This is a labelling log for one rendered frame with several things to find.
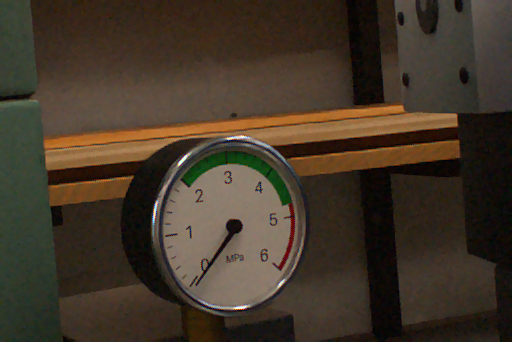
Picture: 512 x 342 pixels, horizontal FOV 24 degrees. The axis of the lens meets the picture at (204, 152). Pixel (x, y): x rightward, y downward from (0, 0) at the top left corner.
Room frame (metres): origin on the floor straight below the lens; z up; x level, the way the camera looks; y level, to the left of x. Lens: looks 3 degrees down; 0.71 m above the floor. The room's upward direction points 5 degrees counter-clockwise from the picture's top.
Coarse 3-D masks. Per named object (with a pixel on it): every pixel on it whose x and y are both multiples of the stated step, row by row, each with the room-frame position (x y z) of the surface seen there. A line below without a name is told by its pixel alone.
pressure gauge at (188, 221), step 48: (192, 144) 0.41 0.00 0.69; (240, 144) 0.41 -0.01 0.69; (144, 192) 0.40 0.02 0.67; (192, 192) 0.40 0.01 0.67; (240, 192) 0.41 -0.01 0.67; (288, 192) 0.42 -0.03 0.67; (144, 240) 0.40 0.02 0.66; (192, 240) 0.40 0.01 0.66; (240, 240) 0.41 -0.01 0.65; (288, 240) 0.42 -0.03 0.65; (192, 288) 0.40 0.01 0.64; (240, 288) 0.41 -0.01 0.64; (192, 336) 0.42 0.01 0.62
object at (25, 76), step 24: (0, 0) 0.44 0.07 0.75; (24, 0) 0.44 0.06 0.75; (0, 24) 0.44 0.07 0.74; (24, 24) 0.44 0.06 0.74; (0, 48) 0.44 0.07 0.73; (24, 48) 0.44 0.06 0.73; (0, 72) 0.43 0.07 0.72; (24, 72) 0.44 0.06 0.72; (0, 96) 0.44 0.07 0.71; (24, 96) 0.44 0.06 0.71
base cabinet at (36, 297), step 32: (0, 128) 0.43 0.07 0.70; (32, 128) 0.44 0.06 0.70; (0, 160) 0.43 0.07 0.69; (32, 160) 0.44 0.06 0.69; (0, 192) 0.43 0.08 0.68; (32, 192) 0.44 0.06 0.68; (0, 224) 0.43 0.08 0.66; (32, 224) 0.44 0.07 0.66; (0, 256) 0.43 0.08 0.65; (32, 256) 0.44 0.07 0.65; (0, 288) 0.43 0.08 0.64; (32, 288) 0.44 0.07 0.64; (0, 320) 0.43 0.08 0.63; (32, 320) 0.44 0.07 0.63
